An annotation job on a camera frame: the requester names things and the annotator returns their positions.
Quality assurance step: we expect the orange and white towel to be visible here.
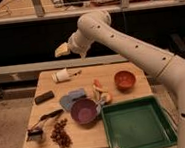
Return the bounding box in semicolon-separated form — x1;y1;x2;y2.
92;79;113;103

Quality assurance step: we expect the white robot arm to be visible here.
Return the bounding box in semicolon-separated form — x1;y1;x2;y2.
54;11;185;148

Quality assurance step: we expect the green plastic tray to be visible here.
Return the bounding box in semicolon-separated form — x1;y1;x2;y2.
101;96;178;148

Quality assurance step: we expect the white cup with brush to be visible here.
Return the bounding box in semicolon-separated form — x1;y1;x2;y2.
52;69;82;83

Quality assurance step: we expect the black rectangular block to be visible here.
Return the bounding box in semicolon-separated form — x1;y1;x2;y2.
34;90;54;105

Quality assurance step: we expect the blue oven mitt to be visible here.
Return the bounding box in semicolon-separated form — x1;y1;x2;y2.
59;88;86;112

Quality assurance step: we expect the purple bowl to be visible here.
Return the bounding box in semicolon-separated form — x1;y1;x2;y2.
70;98;98;125

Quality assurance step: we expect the orange-red bowl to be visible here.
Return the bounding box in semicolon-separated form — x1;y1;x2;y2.
114;71;136;90

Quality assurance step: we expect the bunch of dark grapes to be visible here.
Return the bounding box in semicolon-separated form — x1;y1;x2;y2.
51;119;73;148

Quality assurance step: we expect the black dish brush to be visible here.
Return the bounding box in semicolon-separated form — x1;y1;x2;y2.
27;109;64;141

